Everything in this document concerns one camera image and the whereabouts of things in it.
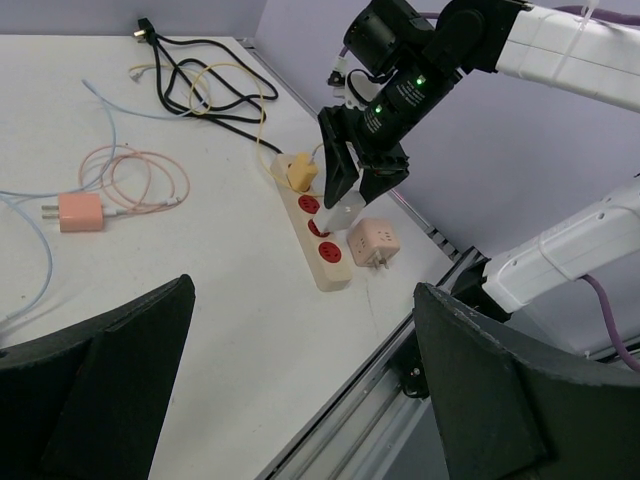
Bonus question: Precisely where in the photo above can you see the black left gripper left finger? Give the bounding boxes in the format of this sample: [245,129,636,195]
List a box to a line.
[1,275,195,479]

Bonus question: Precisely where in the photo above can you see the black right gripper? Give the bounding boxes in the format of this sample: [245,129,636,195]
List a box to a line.
[318,106,409,208]

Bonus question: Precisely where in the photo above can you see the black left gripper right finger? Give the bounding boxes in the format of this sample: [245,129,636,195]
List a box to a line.
[414,283,639,479]

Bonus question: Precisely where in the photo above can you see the white charger plug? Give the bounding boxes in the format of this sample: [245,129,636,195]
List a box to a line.
[313,190,366,233]

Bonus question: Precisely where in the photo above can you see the yellow charger plug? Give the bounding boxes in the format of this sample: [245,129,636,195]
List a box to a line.
[286,153,318,193]

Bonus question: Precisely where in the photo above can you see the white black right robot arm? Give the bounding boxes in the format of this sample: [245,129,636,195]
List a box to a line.
[314,1,639,319]

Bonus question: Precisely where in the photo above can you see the pink charger plug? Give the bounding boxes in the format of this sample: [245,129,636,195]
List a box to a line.
[41,193,105,233]

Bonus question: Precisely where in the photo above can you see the pink cube socket adapter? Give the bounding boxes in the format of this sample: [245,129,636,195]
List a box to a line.
[347,218,400,269]

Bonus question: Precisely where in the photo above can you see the beige red power strip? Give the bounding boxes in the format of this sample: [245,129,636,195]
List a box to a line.
[270,154,352,292]

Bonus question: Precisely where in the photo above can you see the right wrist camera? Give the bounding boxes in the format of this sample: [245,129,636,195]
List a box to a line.
[326,55,365,110]

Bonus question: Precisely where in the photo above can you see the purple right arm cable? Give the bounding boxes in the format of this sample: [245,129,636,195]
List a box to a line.
[334,4,640,374]

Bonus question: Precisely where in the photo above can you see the aluminium front rail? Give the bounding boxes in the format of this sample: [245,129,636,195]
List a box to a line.
[254,249,496,480]

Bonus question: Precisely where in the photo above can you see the pink charging cable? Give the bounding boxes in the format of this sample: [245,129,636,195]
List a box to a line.
[78,145,191,219]

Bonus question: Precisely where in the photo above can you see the black power strip cord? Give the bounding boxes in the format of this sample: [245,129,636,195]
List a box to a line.
[130,17,286,154]

